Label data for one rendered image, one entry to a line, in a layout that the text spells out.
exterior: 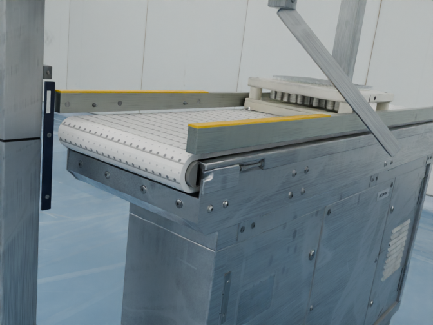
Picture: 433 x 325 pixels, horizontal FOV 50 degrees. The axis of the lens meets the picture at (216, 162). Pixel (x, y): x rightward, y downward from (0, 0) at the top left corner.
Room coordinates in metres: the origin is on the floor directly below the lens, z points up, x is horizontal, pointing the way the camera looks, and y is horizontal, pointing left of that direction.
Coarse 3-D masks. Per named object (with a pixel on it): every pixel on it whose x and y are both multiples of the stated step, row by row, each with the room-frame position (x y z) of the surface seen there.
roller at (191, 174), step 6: (192, 162) 0.54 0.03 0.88; (198, 162) 0.55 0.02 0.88; (192, 168) 0.54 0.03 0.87; (198, 168) 0.55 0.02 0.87; (186, 174) 0.54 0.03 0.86; (192, 174) 0.54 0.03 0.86; (198, 174) 0.55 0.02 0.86; (186, 180) 0.54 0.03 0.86; (192, 180) 0.54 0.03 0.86; (198, 180) 0.55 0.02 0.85; (192, 186) 0.54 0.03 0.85
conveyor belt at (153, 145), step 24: (72, 120) 0.69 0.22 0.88; (96, 120) 0.69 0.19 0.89; (120, 120) 0.72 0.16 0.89; (144, 120) 0.74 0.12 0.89; (168, 120) 0.77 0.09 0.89; (192, 120) 0.80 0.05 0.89; (216, 120) 0.84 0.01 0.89; (432, 120) 1.38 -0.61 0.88; (72, 144) 0.67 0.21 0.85; (96, 144) 0.63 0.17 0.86; (120, 144) 0.60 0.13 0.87; (144, 144) 0.59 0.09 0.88; (168, 144) 0.58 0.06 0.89; (264, 144) 0.67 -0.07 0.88; (144, 168) 0.57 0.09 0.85; (168, 168) 0.54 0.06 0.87; (192, 192) 0.55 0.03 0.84
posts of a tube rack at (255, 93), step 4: (252, 88) 1.04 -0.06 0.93; (256, 88) 1.04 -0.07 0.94; (260, 88) 1.04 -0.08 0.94; (252, 92) 1.04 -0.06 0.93; (256, 92) 1.04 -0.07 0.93; (260, 92) 1.04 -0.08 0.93; (252, 96) 1.04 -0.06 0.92; (256, 96) 1.04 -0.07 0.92; (260, 96) 1.05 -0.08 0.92; (340, 104) 0.92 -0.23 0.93; (344, 104) 0.91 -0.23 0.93; (348, 104) 0.91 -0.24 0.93; (380, 104) 1.09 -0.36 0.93; (384, 104) 1.08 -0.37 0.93; (388, 104) 1.08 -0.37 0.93; (340, 108) 0.92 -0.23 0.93; (344, 108) 0.91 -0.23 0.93; (348, 108) 0.91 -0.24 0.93; (376, 108) 1.09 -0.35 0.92; (380, 108) 1.08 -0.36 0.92; (384, 108) 1.08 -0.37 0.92; (388, 108) 1.09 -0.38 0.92; (340, 112) 0.92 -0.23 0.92; (344, 112) 0.91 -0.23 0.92; (348, 112) 0.91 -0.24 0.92
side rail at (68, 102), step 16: (64, 96) 0.69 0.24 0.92; (80, 96) 0.72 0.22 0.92; (96, 96) 0.74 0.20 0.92; (112, 96) 0.76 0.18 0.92; (128, 96) 0.79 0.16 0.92; (144, 96) 0.82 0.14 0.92; (160, 96) 0.85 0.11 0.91; (176, 96) 0.88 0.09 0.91; (192, 96) 0.92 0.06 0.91; (208, 96) 0.96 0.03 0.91; (224, 96) 1.00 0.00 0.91; (240, 96) 1.05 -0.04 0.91; (64, 112) 0.69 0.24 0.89; (80, 112) 0.72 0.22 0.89
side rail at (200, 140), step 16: (384, 112) 1.00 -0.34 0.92; (400, 112) 1.08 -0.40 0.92; (416, 112) 1.18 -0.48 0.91; (432, 112) 1.30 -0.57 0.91; (192, 128) 0.53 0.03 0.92; (208, 128) 0.54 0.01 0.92; (224, 128) 0.56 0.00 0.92; (240, 128) 0.59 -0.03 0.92; (256, 128) 0.62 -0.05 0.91; (272, 128) 0.65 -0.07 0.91; (288, 128) 0.68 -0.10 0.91; (304, 128) 0.72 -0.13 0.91; (320, 128) 0.77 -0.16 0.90; (336, 128) 0.82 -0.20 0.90; (352, 128) 0.87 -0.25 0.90; (192, 144) 0.53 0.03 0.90; (208, 144) 0.54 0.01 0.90; (224, 144) 0.56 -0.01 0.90; (240, 144) 0.59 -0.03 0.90; (256, 144) 0.62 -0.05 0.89
